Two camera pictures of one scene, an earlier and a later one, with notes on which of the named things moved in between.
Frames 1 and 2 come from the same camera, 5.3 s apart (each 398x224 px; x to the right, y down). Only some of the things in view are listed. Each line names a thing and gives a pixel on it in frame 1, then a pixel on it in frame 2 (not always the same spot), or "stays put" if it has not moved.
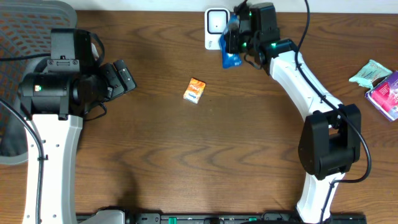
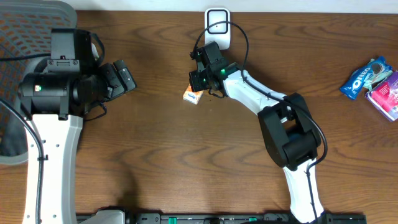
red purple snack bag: [384, 97] stays put
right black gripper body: [235, 41] -> [199, 81]
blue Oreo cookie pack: [230, 45] -> [362, 79]
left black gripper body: [115, 79] stays put
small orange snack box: [194, 90] stays put
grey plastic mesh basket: [25, 30] stays put
